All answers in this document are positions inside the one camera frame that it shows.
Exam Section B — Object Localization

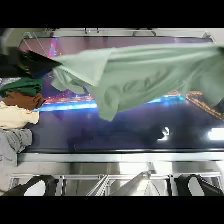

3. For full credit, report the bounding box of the pale green T-shirt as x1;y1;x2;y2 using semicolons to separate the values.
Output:
51;42;224;123

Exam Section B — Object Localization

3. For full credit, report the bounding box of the brown garment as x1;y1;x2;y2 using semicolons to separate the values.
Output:
2;91;47;112

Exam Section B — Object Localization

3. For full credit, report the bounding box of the dark green garment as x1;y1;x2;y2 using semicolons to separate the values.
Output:
0;77;44;98

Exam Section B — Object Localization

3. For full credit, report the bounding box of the cream garment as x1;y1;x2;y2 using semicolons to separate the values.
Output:
0;100;41;130

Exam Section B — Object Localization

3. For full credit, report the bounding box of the grey garment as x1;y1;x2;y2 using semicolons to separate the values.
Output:
0;127;34;167

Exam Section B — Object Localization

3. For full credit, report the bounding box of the silver frame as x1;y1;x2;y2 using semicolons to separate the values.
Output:
0;28;224;197

